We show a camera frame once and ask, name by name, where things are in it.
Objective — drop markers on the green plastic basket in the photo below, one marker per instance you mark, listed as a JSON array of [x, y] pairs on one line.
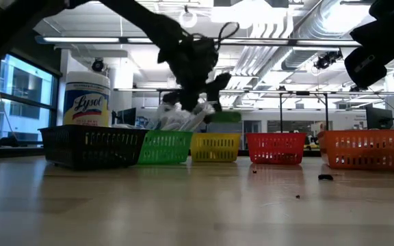
[[164, 147]]

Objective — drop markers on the red plastic basket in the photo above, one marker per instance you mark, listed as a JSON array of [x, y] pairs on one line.
[[275, 147]]

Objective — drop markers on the long linear ceiling light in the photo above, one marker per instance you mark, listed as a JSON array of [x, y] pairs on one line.
[[251, 41]]

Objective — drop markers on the Lysol wipes canister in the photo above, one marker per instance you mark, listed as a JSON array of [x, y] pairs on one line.
[[87, 102]]

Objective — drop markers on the black ceiling spotlight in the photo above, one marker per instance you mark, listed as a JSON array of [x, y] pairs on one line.
[[98, 65], [325, 61]]

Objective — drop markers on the orange plastic basket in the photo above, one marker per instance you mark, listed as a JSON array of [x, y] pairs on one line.
[[364, 147]]

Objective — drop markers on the yellow plastic basket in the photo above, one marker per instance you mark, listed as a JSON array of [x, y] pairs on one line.
[[215, 147]]

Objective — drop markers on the clear-wrapped toothbrush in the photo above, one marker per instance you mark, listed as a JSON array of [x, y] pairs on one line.
[[164, 116], [204, 111]]

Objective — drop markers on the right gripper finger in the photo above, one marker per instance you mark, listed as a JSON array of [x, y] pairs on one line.
[[364, 68]]

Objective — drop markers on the dark-framed window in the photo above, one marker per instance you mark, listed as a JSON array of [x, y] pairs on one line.
[[29, 82]]

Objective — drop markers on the black computer monitor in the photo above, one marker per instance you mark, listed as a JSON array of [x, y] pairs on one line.
[[378, 118], [128, 118]]

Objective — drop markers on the clear plastic wrapper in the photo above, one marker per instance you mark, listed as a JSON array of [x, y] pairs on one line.
[[159, 102]]

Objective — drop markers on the black workstation frame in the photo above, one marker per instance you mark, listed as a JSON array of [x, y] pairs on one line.
[[303, 92]]

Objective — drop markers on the black plastic basket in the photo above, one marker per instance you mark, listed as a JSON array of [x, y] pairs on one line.
[[91, 147]]

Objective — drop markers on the round white pendant lamp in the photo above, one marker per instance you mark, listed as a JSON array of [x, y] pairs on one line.
[[188, 20]]

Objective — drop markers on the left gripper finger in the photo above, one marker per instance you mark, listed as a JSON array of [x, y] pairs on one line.
[[183, 99], [219, 87]]

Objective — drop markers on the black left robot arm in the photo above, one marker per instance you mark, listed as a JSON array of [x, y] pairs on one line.
[[149, 24]]

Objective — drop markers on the silver ventilation duct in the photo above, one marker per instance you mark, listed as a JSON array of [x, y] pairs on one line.
[[323, 17]]

